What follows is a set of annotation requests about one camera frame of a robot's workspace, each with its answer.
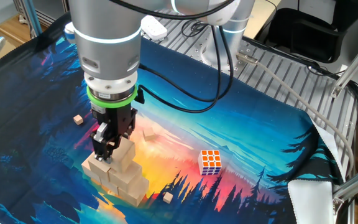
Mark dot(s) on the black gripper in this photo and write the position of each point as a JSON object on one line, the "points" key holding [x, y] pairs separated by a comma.
{"points": [[117, 119]]}

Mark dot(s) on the large wooden cube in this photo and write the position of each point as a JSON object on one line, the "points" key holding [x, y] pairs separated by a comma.
{"points": [[126, 179], [99, 169], [108, 185], [87, 170], [138, 193], [124, 155]]}

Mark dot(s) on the aluminium frame bar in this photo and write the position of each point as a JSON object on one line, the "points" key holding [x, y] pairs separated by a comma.
{"points": [[356, 183], [354, 65]]}

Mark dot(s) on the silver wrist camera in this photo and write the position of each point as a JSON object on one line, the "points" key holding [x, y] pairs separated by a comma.
{"points": [[69, 32]]}

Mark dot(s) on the aluminium extrusion rack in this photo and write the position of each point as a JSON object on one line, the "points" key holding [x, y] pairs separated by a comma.
{"points": [[42, 12]]}

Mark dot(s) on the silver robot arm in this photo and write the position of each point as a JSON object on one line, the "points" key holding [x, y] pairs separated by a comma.
{"points": [[107, 40]]}

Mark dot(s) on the small wooden cube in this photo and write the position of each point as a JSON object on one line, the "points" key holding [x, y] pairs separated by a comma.
{"points": [[78, 119], [167, 197], [149, 134]]}

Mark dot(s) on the Rubik's cube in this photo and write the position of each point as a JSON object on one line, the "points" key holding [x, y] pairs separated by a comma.
{"points": [[209, 162]]}

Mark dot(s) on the white flat device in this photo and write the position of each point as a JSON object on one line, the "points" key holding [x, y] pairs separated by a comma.
{"points": [[154, 28]]}

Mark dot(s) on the black office chair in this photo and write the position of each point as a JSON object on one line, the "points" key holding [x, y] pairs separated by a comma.
{"points": [[306, 34]]}

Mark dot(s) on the forest sunset printed cloth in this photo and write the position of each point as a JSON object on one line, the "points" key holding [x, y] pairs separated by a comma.
{"points": [[244, 124]]}

